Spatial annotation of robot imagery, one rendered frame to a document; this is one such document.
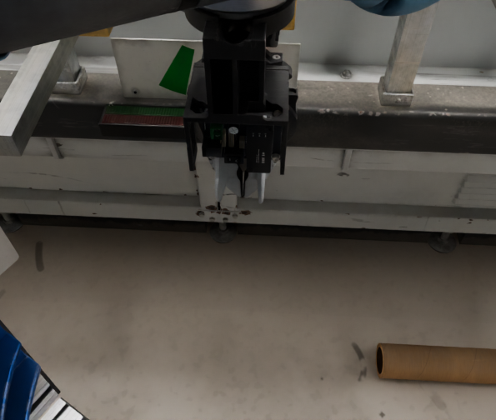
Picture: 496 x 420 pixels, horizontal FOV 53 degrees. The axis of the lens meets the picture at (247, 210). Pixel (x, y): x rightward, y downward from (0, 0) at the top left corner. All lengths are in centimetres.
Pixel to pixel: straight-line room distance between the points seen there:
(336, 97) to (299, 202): 59
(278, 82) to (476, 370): 103
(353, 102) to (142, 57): 32
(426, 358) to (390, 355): 8
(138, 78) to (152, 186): 60
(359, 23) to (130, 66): 42
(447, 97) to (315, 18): 28
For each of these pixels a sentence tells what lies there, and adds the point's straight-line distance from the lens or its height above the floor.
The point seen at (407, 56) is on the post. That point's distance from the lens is 75.
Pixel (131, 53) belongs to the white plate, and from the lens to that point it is 75.
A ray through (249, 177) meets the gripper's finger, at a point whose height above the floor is 84.
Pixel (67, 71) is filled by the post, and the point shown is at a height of 74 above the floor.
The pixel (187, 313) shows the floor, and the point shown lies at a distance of 134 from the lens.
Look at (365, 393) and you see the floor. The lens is 128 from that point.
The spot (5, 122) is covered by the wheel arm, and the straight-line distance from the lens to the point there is 58.
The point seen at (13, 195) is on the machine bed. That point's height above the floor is 17.
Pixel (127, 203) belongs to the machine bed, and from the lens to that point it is 136.
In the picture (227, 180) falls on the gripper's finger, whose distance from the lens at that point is 46.
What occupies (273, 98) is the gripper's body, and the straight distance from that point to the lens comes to 35.
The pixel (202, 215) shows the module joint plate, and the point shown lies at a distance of 133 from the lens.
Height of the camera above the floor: 118
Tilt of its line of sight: 51 degrees down
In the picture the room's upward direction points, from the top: straight up
